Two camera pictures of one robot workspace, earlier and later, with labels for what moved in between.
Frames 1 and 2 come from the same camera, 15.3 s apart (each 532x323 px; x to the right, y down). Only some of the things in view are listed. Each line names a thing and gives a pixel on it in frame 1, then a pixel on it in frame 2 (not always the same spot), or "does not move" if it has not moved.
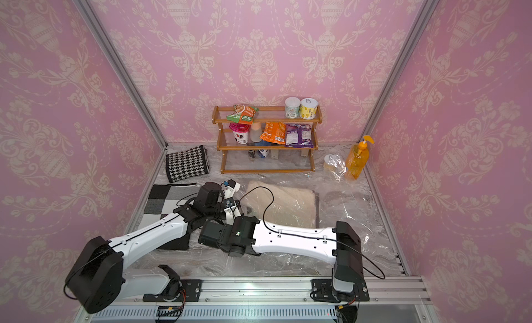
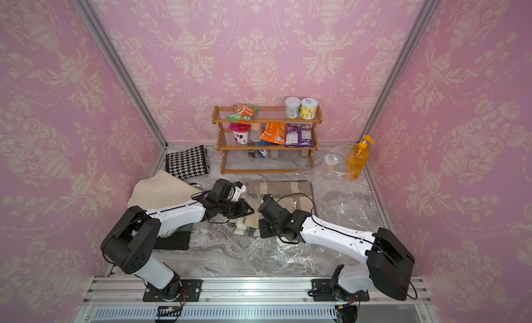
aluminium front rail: (287, 291) does not move
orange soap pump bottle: (357, 159) does not move
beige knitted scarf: (280, 204) -> (161, 190)
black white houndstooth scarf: (187, 163) does not move
